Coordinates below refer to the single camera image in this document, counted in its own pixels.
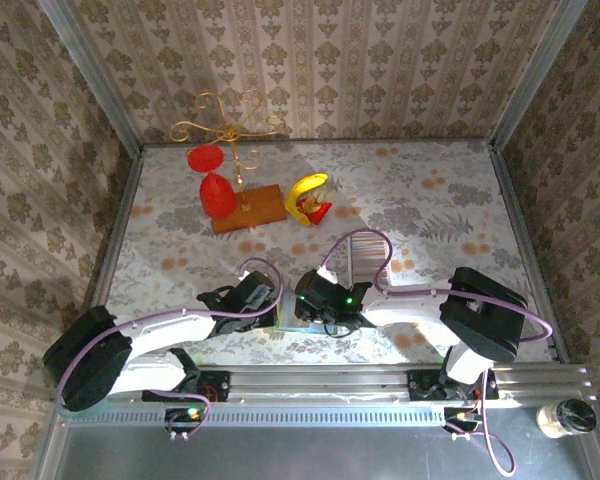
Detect glass bottle black cap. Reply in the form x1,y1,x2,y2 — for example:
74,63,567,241
537,398,597,440

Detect white plastic basket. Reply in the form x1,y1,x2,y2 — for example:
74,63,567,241
347,228,406,291

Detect red goblet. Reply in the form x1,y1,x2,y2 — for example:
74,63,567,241
187,143,240,220

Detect purple cable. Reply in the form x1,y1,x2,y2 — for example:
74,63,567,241
54,257,285,416
318,228,554,476

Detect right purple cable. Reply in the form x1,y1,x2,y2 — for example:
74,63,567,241
318,228,554,476

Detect yellow banana toy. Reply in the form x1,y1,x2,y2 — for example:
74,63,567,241
284,172,330,229

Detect perforated metal cable duct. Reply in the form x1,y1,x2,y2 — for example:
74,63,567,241
64,403,446,427

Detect gold wire stand wooden base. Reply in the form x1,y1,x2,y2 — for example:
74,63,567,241
169,88,289,235

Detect aluminium front rail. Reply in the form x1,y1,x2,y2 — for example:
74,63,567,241
199,363,595,416

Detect aluminium frame post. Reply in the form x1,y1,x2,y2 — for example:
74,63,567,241
37,0,144,156
489,0,581,151

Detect small circuit board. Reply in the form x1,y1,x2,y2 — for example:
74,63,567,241
164,407,211,441
443,407,481,441

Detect red white doll figurine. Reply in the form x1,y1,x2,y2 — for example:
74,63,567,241
300,180,342,225

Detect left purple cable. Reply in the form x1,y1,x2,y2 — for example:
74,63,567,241
54,257,285,416

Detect aluminium table edge rail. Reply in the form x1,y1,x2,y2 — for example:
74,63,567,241
489,142,570,364
82,149,144,321

